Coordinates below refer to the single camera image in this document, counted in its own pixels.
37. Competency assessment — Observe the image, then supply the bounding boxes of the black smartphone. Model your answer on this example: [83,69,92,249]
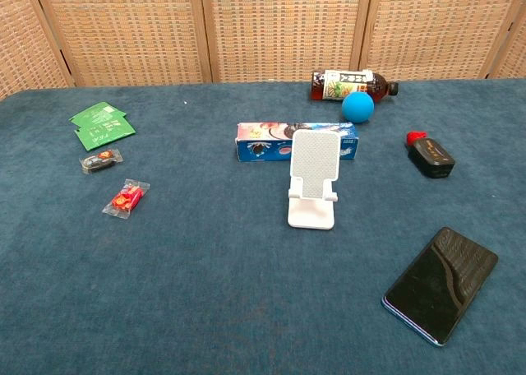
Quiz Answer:
[381,226,500,348]

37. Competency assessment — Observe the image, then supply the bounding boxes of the white phone stand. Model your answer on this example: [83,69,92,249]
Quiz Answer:
[287,128,342,229]

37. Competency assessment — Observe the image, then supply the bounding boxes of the blue cookie box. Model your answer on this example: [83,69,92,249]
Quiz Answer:
[235,122,360,163]

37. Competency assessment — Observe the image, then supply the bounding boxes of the blue felt table cover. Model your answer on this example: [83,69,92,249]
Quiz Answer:
[0,78,526,375]

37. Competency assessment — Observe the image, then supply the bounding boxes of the brown tea bottle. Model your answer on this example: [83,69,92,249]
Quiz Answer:
[310,68,400,103]

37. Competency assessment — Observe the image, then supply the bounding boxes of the blue ball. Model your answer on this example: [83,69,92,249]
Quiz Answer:
[341,91,376,124]

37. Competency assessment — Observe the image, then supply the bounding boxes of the red wrapped snack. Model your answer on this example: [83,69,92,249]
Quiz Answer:
[101,178,151,220]

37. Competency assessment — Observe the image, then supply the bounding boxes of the woven rattan folding screen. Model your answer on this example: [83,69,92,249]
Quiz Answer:
[0,0,526,101]

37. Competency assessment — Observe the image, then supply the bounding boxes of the green sachet packet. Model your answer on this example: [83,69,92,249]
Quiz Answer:
[68,101,127,130]
[73,114,137,152]

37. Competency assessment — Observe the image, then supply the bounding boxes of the dark wrapped snack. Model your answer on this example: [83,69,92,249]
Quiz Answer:
[79,147,124,175]

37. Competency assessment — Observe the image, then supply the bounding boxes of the small black red device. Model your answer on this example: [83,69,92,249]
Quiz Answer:
[405,130,456,179]

